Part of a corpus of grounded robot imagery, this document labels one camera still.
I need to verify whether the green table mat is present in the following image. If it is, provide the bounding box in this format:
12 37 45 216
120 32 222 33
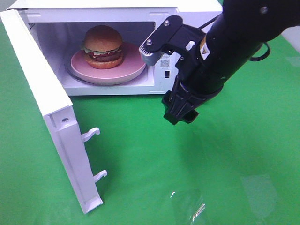
0 27 300 225

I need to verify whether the white warning label sticker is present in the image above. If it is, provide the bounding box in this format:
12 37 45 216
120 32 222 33
159 53 174 70

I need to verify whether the pink plate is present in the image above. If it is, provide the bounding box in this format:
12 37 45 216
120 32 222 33
70 42 146 85

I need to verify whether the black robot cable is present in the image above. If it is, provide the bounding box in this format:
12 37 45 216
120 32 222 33
199 16 271 62

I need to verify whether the glass microwave turntable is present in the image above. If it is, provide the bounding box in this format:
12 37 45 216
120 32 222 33
68 61 147 86

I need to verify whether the burger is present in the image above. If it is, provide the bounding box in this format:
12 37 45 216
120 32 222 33
81 25 123 69

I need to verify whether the white microwave oven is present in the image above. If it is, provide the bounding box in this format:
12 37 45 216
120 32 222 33
6 0 222 96

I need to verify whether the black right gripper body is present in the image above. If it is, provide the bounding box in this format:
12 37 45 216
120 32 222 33
167 14 260 101

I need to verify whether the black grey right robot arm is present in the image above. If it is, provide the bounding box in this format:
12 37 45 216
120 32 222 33
139 0 300 124

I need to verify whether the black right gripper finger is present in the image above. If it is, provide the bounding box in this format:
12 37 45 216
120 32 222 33
162 75 199 125
139 15 183 66

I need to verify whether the white microwave door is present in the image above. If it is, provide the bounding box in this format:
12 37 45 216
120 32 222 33
0 9 107 214

